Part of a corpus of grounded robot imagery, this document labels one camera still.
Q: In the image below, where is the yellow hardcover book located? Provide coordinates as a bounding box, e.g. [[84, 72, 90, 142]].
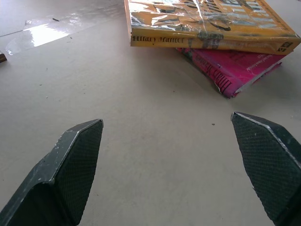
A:
[[124, 0, 301, 56]]

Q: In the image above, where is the clear plastic sheet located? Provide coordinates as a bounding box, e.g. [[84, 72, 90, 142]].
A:
[[4, 11, 99, 56]]

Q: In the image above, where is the pink hardcover book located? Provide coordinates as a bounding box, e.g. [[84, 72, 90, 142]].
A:
[[175, 47, 285, 99]]

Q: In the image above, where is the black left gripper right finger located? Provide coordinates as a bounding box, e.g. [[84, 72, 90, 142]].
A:
[[230, 111, 301, 226]]

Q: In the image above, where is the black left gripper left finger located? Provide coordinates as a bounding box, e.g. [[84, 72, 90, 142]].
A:
[[0, 118, 104, 226]]

